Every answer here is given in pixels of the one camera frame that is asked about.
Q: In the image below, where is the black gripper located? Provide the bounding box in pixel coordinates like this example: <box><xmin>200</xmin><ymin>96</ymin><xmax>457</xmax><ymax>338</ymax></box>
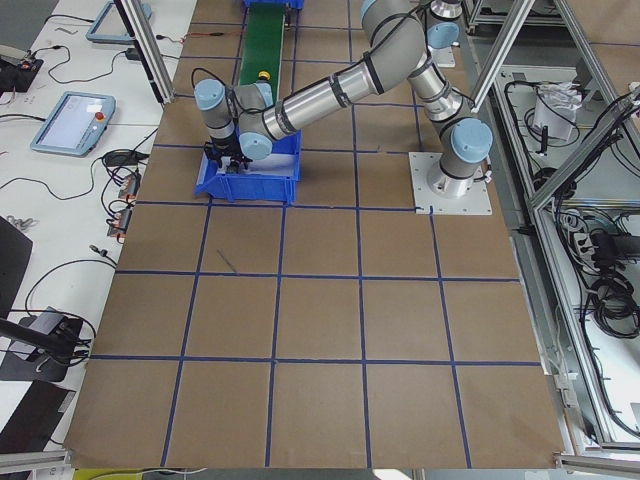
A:
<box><xmin>203</xmin><ymin>142</ymin><xmax>252</xmax><ymax>174</ymax></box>

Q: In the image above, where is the yellow push button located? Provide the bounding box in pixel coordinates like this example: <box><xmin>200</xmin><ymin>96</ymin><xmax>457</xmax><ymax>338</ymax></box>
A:
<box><xmin>258</xmin><ymin>71</ymin><xmax>271</xmax><ymax>83</ymax></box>

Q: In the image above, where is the red push button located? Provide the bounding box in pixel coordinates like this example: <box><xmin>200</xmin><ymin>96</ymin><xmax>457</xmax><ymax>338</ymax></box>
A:
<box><xmin>226</xmin><ymin>160</ymin><xmax>241</xmax><ymax>174</ymax></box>

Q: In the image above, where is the blue bin left side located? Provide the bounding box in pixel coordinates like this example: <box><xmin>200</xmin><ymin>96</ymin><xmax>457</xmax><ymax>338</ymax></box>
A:
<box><xmin>194</xmin><ymin>132</ymin><xmax>302</xmax><ymax>204</ymax></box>

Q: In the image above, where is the blue bin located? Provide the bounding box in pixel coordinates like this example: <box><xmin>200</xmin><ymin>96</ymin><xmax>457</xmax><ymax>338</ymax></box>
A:
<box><xmin>243</xmin><ymin>0</ymin><xmax>305</xmax><ymax>10</ymax></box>
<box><xmin>194</xmin><ymin>132</ymin><xmax>302</xmax><ymax>204</ymax></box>

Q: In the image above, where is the white foam pad left bin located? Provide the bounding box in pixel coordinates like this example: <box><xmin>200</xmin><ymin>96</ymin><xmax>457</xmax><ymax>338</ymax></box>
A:
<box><xmin>217</xmin><ymin>153</ymin><xmax>298</xmax><ymax>177</ymax></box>

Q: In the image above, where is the green conveyor belt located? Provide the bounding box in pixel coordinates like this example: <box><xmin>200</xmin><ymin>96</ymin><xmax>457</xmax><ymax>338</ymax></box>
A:
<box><xmin>237</xmin><ymin>3</ymin><xmax>286</xmax><ymax>101</ymax></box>

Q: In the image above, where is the black power adapter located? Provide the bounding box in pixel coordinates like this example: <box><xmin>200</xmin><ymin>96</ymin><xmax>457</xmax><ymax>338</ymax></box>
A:
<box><xmin>125</xmin><ymin>48</ymin><xmax>142</xmax><ymax>61</ymax></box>

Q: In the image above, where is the near teach pendant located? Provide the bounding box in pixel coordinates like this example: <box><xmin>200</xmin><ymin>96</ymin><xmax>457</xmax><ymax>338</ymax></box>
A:
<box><xmin>30</xmin><ymin>91</ymin><xmax>116</xmax><ymax>157</ymax></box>

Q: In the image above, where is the teach pendant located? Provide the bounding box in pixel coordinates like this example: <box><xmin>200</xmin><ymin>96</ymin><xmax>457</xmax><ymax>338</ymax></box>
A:
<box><xmin>30</xmin><ymin>91</ymin><xmax>116</xmax><ymax>157</ymax></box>
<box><xmin>85</xmin><ymin>1</ymin><xmax>133</xmax><ymax>46</ymax></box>

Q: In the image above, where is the far teach pendant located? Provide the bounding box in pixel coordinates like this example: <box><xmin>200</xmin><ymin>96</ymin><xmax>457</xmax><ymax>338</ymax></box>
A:
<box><xmin>85</xmin><ymin>1</ymin><xmax>133</xmax><ymax>46</ymax></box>

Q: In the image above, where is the blue bin right side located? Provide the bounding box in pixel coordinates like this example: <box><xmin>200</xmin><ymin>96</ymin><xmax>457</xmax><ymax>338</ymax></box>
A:
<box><xmin>243</xmin><ymin>0</ymin><xmax>305</xmax><ymax>10</ymax></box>

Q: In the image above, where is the black monitor stand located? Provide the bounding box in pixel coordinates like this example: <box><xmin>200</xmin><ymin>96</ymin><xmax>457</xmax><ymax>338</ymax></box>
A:
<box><xmin>1</xmin><ymin>218</ymin><xmax>82</xmax><ymax>382</ymax></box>

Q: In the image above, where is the white crumpled bag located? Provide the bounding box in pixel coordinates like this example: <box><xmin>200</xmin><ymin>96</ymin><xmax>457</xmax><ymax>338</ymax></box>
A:
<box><xmin>531</xmin><ymin>82</ymin><xmax>582</xmax><ymax>141</ymax></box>

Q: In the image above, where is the red black conveyor cable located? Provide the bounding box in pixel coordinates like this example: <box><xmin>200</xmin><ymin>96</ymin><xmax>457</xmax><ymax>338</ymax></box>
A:
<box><xmin>175</xmin><ymin>29</ymin><xmax>241</xmax><ymax>45</ymax></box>

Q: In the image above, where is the aluminium frame post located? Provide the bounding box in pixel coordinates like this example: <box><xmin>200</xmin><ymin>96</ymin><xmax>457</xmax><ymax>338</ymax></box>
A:
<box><xmin>114</xmin><ymin>0</ymin><xmax>175</xmax><ymax>105</ymax></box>

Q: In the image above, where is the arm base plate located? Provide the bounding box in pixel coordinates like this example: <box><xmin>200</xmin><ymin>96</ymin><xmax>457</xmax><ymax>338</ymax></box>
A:
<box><xmin>429</xmin><ymin>46</ymin><xmax>456</xmax><ymax>68</ymax></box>
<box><xmin>408</xmin><ymin>152</ymin><xmax>492</xmax><ymax>216</ymax></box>

